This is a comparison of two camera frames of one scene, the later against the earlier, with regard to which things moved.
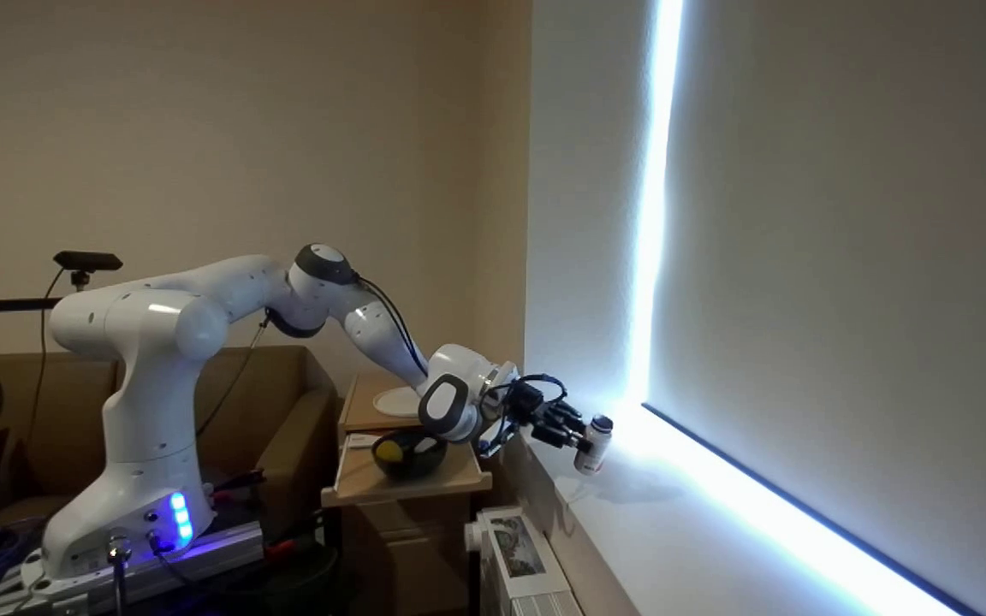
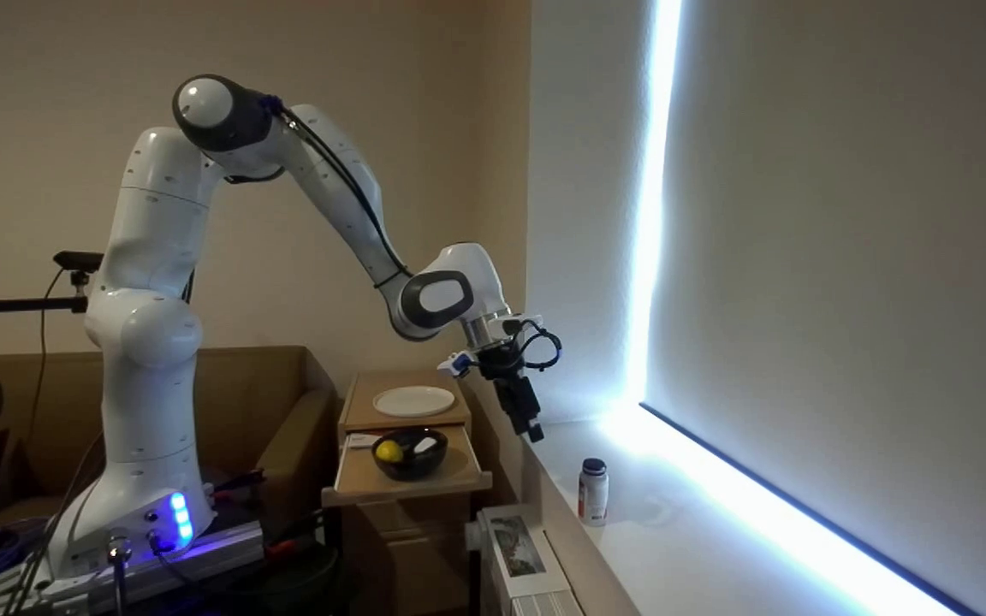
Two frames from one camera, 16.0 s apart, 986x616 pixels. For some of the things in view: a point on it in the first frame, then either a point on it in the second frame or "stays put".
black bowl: [422, 454] stays put
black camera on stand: [87, 262] stays put
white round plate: [402, 400] stays put
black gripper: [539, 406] -> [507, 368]
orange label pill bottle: [595, 443] -> [595, 491]
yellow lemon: [388, 448] stays put
